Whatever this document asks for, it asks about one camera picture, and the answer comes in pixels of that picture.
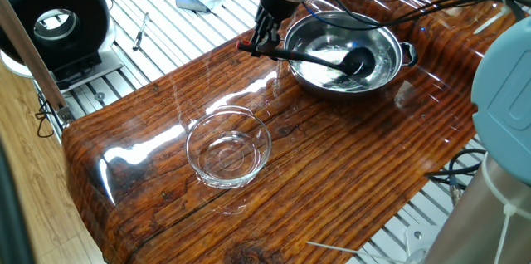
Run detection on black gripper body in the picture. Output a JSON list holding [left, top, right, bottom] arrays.
[[257, 0, 306, 24]]

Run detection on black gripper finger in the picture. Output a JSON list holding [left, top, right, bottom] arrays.
[[260, 18, 281, 56], [250, 14, 266, 54]]

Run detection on black ladle with red accents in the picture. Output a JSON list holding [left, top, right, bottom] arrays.
[[236, 39, 377, 77]]

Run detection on clear glass bowl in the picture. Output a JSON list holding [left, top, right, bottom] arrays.
[[184, 105, 273, 189]]

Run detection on small screwdriver tool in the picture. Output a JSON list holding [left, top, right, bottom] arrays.
[[132, 12, 150, 52]]

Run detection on glossy wood grain table mat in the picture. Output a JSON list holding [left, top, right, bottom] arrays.
[[61, 0, 524, 264]]

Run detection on brown wooden beam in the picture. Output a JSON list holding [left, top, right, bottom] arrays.
[[0, 0, 76, 126]]

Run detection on white zip tie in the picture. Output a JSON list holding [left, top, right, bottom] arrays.
[[480, 164, 531, 264]]

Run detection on steel pan with black handles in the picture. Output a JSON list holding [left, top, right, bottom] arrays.
[[267, 10, 419, 100]]

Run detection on black base cable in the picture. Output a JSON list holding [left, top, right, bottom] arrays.
[[422, 149, 486, 190]]

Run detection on thin black cable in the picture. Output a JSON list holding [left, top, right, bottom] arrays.
[[34, 90, 57, 139]]

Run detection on black ring light on stand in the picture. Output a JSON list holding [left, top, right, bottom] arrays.
[[0, 0, 124, 93]]

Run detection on metal cable connector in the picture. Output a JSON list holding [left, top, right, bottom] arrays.
[[447, 174, 461, 207]]

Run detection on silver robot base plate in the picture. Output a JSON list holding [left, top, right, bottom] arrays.
[[404, 224, 441, 264]]

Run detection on dark foreground frame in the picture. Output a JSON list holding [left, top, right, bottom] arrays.
[[0, 137, 35, 264]]

